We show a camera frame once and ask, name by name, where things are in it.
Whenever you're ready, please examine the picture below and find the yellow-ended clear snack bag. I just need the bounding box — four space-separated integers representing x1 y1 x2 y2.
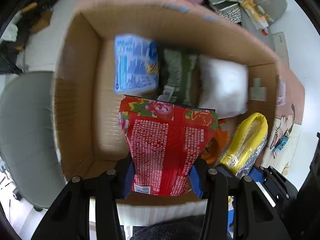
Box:
217 112 268 179

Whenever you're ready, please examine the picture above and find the orange snack bag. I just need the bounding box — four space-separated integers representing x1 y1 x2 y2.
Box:
200 118 236 165

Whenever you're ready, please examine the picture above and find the red floral snack bag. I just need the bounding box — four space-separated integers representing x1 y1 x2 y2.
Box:
119 95 218 197

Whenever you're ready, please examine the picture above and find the light blue tissue pack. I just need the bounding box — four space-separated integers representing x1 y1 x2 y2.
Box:
114 34 159 95

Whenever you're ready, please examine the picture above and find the grey round chair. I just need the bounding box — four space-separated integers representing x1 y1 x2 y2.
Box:
1 72 65 209

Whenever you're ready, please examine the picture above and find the pink cat pattern rug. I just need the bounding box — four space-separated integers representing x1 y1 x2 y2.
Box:
179 2 306 176

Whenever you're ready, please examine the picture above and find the white pillow pack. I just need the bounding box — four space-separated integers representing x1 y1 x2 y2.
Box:
198 55 248 119

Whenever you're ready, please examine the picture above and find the green striped cloth roll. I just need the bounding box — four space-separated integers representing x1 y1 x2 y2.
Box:
157 47 201 107

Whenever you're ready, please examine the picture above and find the yellow snack bag on chair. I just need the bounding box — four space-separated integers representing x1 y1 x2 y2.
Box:
239 0 274 30

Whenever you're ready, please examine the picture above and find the cardboard box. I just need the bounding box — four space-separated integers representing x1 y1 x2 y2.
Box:
51 0 283 207

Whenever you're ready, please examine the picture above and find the grey floor chair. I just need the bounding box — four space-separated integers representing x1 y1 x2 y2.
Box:
241 0 287 50

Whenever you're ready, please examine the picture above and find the black white patterned bag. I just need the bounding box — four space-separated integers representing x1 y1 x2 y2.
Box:
207 0 247 26

